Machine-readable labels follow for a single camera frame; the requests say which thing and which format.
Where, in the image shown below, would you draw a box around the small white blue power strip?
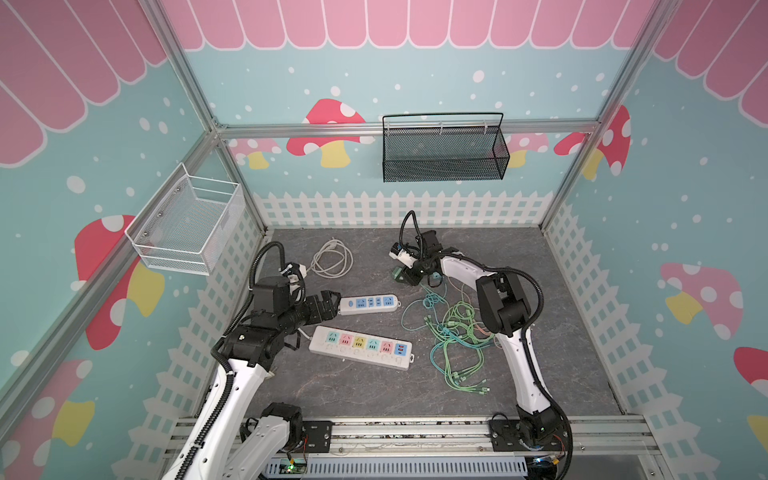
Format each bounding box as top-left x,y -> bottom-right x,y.
339,294 -> 401,316

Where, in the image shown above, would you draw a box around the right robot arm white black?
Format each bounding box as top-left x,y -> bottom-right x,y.
390,210 -> 574,479

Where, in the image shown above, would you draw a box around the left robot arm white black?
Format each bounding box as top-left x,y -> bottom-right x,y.
164,241 -> 341,479

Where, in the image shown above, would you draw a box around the large white colourful power strip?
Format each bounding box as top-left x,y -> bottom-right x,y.
309,326 -> 415,371

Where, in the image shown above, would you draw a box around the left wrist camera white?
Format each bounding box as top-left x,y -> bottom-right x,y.
280,262 -> 308,284

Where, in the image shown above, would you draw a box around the white coiled power cord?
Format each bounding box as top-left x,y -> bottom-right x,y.
308,238 -> 355,281

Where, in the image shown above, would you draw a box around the tangled green charging cables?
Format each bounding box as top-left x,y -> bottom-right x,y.
400,281 -> 508,398

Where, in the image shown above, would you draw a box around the black wire mesh basket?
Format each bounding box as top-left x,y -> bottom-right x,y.
381,112 -> 511,183

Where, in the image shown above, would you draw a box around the white wire mesh basket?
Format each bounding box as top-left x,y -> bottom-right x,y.
125,164 -> 245,276

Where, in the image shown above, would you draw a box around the grey slotted cable duct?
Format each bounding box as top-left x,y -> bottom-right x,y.
262,457 -> 529,479

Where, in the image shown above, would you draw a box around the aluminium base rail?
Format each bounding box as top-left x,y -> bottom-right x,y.
295,415 -> 661,458

